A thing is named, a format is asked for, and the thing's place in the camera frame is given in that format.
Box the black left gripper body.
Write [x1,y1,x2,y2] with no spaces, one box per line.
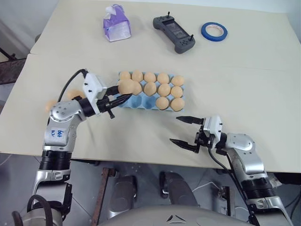
[95,90,116,120]

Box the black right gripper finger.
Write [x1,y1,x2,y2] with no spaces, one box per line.
[176,115,204,126]
[169,138,201,154]

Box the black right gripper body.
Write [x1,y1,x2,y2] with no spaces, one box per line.
[194,126,216,151]

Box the blue egg carton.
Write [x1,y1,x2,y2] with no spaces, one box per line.
[117,71,186,111]

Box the dark rounded robot foot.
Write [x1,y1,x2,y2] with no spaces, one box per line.
[109,175,138,214]
[159,171,200,208]

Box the purple tissue pack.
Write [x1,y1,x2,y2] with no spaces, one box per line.
[103,4,131,43]

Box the rusty metal table leg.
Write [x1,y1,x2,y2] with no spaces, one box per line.
[90,167,116,226]
[217,186,231,216]

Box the grey robot torso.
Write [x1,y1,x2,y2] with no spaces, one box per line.
[97,204,258,226]

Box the grey remote controller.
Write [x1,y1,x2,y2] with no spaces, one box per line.
[152,11,196,54]

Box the blue tape roll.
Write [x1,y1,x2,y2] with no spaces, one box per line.
[200,22,228,43]

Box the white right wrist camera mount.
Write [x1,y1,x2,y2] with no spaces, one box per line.
[202,114,223,145]

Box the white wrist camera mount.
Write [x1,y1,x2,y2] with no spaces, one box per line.
[81,72,108,113]
[202,114,223,145]

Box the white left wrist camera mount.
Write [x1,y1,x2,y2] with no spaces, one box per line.
[81,72,108,113]

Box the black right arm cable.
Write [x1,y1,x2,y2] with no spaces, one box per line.
[208,145,259,226]

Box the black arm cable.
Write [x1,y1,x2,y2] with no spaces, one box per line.
[208,145,259,226]
[57,68,89,103]

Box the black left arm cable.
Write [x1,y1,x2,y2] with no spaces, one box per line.
[57,68,89,103]

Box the white floor cable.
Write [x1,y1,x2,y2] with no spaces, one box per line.
[192,180,224,193]

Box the dark metal frame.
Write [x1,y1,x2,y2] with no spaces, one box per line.
[0,47,27,85]

